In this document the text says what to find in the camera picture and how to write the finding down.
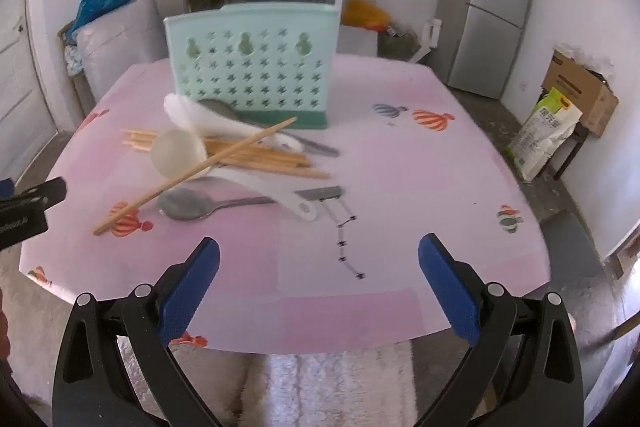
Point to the blue plastic bag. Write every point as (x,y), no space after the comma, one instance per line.
(90,10)

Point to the steel spoon front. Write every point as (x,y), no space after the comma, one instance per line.
(183,204)

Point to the cardboard box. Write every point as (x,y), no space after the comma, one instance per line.
(587,90)

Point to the white door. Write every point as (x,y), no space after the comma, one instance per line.
(26,123)

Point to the large wrapped white bundle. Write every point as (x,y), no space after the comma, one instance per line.
(131,35)

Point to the pink balloon tablecloth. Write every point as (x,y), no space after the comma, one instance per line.
(410,162)

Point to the white rice bag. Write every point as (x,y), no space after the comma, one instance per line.
(551,123)

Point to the wooden chopstick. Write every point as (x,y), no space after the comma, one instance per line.
(265,167)
(143,139)

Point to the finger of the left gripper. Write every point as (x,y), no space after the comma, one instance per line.
(43,196)

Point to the wooden chopstick across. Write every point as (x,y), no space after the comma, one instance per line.
(206,164)

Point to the silver refrigerator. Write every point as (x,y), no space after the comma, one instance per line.
(478,43)

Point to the white step stool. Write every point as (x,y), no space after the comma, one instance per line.
(429,40)

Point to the white fluffy chair cushion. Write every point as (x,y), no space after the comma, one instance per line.
(370,387)

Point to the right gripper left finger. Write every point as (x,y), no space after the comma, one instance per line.
(91,385)

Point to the yellow bag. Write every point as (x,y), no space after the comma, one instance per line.
(364,14)

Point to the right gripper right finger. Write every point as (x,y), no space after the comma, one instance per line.
(545,385)

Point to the mint green utensil holder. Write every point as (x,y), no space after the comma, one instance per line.
(269,61)

